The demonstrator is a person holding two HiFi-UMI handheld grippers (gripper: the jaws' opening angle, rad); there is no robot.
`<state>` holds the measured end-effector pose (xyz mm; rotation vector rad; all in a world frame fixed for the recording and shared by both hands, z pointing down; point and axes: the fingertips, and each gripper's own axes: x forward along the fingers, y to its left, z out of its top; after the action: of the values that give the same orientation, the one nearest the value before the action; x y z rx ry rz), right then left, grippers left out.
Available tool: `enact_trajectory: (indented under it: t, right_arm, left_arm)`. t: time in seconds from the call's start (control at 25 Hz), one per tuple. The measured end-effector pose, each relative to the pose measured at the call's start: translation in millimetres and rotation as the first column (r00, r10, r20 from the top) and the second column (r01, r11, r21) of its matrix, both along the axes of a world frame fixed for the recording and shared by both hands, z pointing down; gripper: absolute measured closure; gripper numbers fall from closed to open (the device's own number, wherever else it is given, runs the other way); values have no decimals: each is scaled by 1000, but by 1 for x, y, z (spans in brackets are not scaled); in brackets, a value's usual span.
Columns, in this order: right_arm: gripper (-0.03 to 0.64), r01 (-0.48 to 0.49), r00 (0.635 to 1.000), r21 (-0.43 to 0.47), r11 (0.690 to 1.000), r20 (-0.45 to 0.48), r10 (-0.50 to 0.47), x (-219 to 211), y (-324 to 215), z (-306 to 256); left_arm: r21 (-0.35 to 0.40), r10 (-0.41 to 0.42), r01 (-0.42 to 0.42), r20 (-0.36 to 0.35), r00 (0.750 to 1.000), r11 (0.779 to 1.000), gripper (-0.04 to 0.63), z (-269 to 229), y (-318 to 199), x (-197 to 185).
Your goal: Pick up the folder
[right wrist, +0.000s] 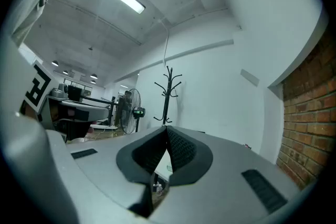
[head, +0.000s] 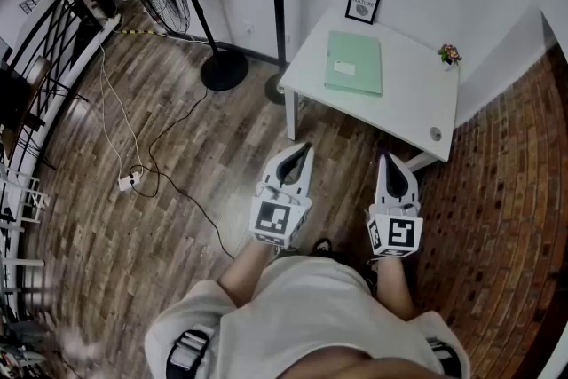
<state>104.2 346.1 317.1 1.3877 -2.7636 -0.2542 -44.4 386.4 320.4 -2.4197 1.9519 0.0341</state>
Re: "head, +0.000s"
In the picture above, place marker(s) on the green folder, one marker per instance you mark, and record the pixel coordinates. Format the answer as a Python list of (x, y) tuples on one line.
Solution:
[(353, 63)]

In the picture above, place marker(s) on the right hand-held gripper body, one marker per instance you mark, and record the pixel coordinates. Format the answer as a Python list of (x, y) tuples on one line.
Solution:
[(401, 233)]

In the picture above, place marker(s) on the white power strip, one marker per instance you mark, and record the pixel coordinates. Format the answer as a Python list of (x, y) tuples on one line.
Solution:
[(128, 182)]

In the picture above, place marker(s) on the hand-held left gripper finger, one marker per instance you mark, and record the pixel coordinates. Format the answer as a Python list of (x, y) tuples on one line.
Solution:
[(306, 177), (275, 171)]

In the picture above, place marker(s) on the white metal rack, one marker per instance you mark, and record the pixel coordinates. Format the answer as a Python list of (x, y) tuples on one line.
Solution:
[(22, 191)]

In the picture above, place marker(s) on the person's black shoe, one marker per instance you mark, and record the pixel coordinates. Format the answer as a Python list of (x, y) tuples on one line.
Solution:
[(322, 246)]

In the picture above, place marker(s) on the person's beige shirt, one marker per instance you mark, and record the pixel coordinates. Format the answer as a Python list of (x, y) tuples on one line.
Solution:
[(310, 306)]

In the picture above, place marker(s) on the black framed picture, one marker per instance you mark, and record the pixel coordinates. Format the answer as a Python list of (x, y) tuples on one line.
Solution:
[(363, 4)]

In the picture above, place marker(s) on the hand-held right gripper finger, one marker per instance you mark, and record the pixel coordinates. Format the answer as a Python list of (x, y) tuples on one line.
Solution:
[(382, 186), (410, 186)]

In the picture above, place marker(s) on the person's right forearm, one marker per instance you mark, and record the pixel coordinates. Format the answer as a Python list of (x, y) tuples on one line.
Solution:
[(395, 288)]

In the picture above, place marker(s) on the black metal railing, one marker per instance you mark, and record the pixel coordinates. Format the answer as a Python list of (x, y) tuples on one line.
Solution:
[(49, 35)]

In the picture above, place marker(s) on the grey desk grommet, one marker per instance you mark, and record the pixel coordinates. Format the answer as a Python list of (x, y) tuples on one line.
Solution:
[(435, 133)]

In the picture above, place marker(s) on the person's left forearm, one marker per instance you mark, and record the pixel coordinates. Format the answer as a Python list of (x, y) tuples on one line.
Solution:
[(246, 275)]

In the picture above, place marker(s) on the black coat rack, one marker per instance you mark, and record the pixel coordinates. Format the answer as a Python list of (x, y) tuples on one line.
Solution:
[(278, 4)]

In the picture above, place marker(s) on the small potted flower plant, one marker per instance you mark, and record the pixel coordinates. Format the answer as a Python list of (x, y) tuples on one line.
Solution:
[(449, 54)]

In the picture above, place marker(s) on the white desk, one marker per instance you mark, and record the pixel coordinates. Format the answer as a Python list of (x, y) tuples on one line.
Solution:
[(412, 102)]

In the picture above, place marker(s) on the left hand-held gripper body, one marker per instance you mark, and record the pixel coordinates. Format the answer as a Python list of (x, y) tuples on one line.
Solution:
[(270, 217)]

